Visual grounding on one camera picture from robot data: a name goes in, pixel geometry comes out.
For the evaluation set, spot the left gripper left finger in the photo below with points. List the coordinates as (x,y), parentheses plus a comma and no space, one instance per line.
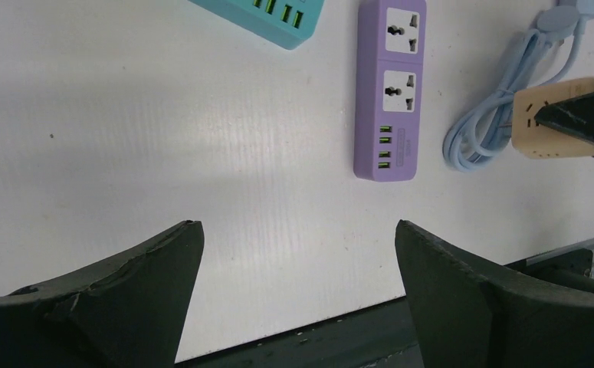
(127,310)

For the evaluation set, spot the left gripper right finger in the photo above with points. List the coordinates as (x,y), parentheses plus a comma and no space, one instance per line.
(471,312)

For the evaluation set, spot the beige cube adapter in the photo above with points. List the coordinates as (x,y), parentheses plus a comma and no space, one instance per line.
(534,132)

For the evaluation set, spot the purple power strip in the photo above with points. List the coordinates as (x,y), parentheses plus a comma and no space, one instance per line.
(389,81)

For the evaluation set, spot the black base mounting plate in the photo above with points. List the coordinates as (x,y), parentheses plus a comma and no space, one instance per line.
(377,336)

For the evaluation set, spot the teal power strip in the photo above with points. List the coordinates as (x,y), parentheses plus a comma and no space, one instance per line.
(285,23)

